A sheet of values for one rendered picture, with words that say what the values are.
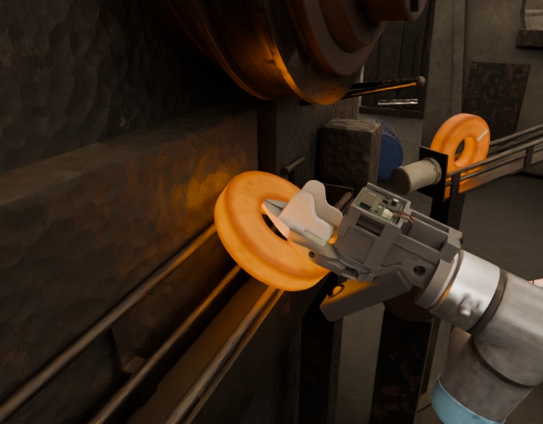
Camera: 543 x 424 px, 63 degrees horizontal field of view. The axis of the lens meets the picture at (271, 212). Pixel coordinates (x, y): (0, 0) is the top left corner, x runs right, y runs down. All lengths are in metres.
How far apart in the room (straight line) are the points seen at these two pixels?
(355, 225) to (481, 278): 0.13
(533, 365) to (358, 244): 0.20
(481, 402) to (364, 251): 0.20
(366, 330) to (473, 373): 1.07
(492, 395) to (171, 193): 0.39
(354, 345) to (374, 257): 1.06
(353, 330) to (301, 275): 1.11
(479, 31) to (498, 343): 2.86
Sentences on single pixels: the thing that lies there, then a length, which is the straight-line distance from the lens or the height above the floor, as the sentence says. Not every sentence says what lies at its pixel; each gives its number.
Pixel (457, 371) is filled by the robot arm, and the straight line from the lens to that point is 0.55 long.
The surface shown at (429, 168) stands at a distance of 0.97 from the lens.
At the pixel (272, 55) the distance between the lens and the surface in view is 0.42.
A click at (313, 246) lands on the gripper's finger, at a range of 0.48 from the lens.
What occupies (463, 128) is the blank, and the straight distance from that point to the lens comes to 1.02.
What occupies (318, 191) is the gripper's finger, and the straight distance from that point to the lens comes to 0.51.
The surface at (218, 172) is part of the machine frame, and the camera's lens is 0.53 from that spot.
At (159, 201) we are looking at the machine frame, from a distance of 0.45.
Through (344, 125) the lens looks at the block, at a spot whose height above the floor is 0.80.
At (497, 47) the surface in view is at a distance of 3.23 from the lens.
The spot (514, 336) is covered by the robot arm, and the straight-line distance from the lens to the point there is 0.49.
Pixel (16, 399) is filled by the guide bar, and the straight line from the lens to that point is 0.38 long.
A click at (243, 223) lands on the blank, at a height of 0.78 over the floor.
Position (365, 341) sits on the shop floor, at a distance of 1.54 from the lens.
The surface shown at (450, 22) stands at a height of 0.92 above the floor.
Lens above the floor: 0.99
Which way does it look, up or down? 25 degrees down
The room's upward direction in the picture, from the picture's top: straight up
